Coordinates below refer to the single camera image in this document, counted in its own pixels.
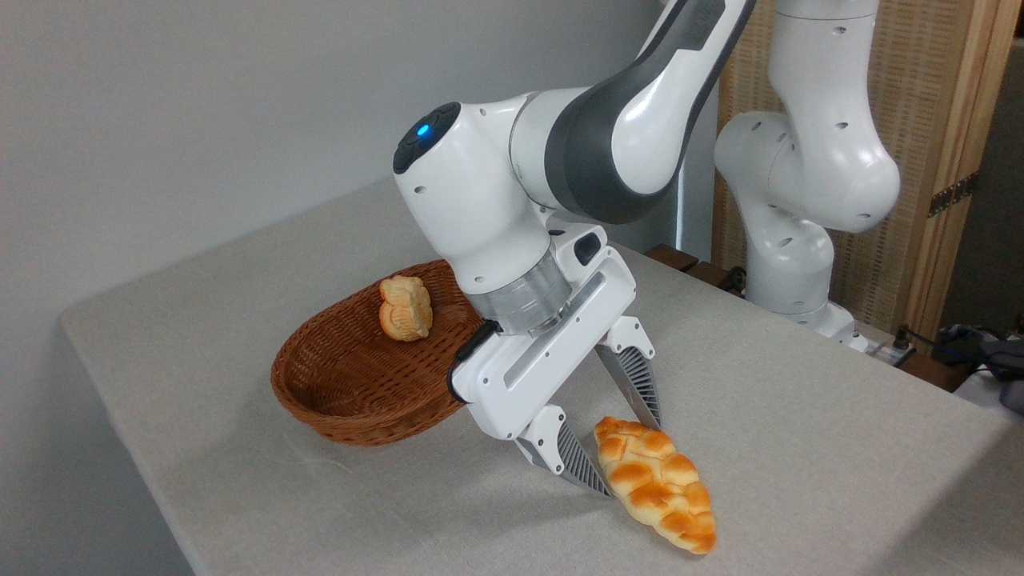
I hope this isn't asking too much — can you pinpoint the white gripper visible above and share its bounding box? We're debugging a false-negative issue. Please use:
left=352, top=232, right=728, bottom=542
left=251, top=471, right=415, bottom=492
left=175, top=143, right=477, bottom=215
left=448, top=224, right=664, bottom=498

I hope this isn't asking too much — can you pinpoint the long braided bread loaf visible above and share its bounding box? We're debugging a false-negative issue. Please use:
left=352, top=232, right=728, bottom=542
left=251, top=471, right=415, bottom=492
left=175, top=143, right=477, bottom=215
left=594, top=415, right=717, bottom=555

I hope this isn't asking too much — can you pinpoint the small round bread roll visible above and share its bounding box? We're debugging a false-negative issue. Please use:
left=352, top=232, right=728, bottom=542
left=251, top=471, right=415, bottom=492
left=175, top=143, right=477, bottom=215
left=378, top=275, right=434, bottom=342

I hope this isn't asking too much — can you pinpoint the brown oval wicker basket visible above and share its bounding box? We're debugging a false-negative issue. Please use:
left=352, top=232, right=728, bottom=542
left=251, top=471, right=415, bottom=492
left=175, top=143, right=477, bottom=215
left=270, top=258, right=489, bottom=446

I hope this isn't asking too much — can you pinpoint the grey tablecloth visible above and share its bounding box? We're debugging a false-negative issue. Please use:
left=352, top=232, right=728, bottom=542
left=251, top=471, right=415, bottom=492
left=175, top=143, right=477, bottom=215
left=58, top=178, right=1024, bottom=576

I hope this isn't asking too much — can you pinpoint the white power strip with plug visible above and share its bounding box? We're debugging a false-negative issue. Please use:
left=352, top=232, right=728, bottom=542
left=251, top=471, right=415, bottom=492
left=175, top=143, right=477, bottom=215
left=866, top=325, right=919, bottom=369

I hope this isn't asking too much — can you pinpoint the metal screen hinge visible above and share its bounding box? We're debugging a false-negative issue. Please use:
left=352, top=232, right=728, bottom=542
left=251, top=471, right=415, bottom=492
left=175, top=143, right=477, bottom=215
left=928, top=172, right=978, bottom=218

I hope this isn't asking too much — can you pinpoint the wooden woven folding screen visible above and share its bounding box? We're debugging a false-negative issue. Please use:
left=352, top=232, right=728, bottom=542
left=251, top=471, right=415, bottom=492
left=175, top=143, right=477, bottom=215
left=712, top=0, right=1024, bottom=345

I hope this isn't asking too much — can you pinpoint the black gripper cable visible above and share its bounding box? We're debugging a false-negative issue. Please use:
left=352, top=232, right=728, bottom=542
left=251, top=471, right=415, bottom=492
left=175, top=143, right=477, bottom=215
left=446, top=320, right=502, bottom=402

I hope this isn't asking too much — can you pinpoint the dark cable bundle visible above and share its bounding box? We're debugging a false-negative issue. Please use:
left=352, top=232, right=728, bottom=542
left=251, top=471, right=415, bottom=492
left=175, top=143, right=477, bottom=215
left=912, top=318, right=1024, bottom=417

